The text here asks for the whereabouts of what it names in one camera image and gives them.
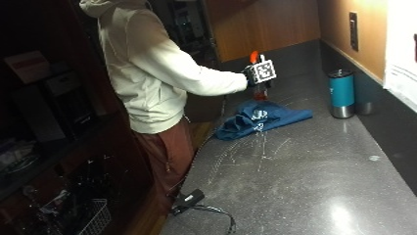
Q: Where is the white marker cube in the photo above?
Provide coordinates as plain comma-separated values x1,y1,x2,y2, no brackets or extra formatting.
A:
253,59,278,84

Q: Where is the blue cloth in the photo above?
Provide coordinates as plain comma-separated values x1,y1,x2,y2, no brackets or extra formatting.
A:
213,99,314,142

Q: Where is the teal steel tumbler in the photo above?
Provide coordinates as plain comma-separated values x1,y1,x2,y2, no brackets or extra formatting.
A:
328,69,357,119

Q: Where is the the person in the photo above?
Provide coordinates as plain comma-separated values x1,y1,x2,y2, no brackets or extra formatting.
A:
79,0,250,210

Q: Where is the white paper sheet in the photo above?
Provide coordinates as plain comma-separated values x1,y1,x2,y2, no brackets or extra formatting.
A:
382,0,417,114

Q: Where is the black clamp device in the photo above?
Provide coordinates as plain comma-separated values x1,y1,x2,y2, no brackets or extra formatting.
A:
169,188,206,216

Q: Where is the dark shelf unit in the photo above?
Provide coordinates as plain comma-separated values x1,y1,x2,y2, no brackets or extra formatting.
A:
0,0,153,235

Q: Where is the red and white box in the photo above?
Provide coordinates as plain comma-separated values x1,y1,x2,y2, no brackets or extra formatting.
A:
4,50,52,85

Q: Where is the black wall outlet plate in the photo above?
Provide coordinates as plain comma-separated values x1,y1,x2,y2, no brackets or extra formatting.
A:
348,11,360,53

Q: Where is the black cable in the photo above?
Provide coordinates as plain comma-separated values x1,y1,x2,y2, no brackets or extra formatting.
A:
190,205,237,235

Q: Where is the white wire basket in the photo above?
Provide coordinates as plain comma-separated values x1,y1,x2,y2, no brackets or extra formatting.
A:
40,198,113,235

